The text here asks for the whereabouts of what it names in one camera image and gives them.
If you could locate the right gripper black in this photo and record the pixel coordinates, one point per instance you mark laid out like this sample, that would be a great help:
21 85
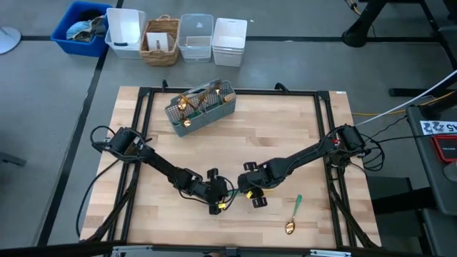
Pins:
253 182

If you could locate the white printed label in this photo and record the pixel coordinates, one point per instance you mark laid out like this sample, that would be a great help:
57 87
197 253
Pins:
437 128

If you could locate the black aluminium table frame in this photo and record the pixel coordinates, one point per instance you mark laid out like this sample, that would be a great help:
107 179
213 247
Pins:
257 91

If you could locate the blue plastic bin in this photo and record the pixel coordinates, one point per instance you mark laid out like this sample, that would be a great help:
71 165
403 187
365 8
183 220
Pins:
82 50

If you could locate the black frame clamp post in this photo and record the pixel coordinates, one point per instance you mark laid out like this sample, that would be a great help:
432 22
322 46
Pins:
281 86
164 85

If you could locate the black desk leg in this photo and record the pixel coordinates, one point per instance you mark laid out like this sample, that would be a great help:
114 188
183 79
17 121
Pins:
358 35

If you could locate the red-edged black device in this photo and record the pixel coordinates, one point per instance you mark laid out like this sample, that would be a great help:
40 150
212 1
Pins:
446 148

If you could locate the grey mesh cutlery caddy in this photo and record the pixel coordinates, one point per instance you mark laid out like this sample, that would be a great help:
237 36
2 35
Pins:
207 123

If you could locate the stacked white plastic bins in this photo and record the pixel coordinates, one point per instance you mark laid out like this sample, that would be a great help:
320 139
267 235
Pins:
228 35

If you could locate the dark grey desk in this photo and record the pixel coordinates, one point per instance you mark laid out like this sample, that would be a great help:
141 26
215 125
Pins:
428 160

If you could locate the small white paper box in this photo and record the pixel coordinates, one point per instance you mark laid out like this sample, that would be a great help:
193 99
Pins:
157 37

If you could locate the white round stand base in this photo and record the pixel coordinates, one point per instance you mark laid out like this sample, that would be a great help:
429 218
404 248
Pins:
7 39

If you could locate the woven wicker basket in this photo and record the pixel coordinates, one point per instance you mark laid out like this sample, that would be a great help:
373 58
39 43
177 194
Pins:
159 59

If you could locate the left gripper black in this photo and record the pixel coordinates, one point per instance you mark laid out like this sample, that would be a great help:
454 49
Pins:
216 191

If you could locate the clear plastic bin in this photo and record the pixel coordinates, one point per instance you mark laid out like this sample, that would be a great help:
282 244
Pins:
195 53

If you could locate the black desk foot bar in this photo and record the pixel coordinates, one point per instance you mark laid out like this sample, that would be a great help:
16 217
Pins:
410 92

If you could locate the crumpled clothes pile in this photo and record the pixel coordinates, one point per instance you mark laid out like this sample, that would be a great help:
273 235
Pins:
85 30

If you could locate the grey furniture foot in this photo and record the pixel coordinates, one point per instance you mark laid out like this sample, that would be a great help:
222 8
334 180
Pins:
10 158

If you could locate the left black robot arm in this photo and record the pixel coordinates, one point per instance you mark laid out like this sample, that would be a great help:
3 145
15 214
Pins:
160 167

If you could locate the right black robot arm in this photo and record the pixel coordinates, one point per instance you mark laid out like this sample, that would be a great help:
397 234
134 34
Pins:
303 157

